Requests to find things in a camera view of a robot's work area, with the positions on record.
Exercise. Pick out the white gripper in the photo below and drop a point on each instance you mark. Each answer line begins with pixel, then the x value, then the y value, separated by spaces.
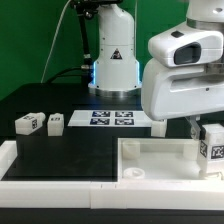
pixel 180 92

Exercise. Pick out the white square tabletop part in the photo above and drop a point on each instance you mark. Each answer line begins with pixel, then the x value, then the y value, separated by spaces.
pixel 149 159

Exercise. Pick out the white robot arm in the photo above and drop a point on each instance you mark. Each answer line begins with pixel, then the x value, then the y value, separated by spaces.
pixel 116 71

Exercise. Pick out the white U-shaped obstacle fence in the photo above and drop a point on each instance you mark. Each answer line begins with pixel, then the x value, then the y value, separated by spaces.
pixel 121 194

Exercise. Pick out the white marker sheet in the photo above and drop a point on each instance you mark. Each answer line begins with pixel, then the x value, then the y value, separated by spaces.
pixel 109 118

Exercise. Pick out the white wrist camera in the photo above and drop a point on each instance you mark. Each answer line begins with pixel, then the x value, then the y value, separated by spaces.
pixel 185 46

